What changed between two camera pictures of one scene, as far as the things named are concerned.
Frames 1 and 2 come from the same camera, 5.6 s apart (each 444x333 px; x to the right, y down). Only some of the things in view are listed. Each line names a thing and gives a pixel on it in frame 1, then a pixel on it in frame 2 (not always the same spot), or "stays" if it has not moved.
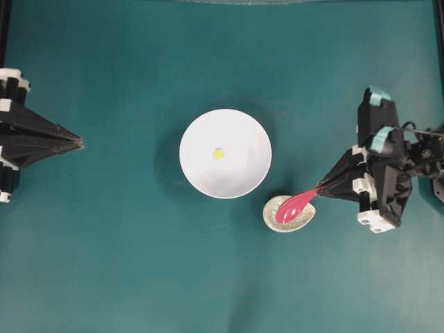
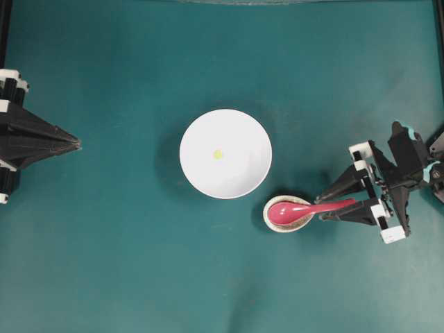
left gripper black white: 18,122 stays
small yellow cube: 218,153 stays
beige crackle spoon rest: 270,216 stays
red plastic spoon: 291,207 → 291,212
